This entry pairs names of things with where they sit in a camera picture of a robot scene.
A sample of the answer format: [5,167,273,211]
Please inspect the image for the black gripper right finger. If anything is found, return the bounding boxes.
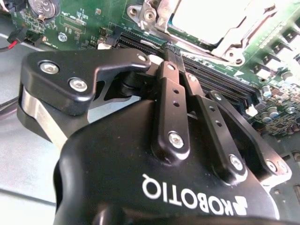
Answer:
[174,45,293,186]

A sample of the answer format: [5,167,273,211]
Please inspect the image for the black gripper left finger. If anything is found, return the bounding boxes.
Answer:
[16,42,191,164]

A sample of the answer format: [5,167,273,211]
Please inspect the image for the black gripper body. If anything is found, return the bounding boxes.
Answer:
[52,100,282,225]

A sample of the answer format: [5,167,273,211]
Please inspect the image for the metal locking lever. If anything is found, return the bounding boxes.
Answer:
[138,21,235,64]

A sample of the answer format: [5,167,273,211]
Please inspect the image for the metal socket cover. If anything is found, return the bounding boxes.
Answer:
[138,0,282,66]

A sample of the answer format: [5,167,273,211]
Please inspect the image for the silver CPU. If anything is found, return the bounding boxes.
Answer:
[168,0,277,45]

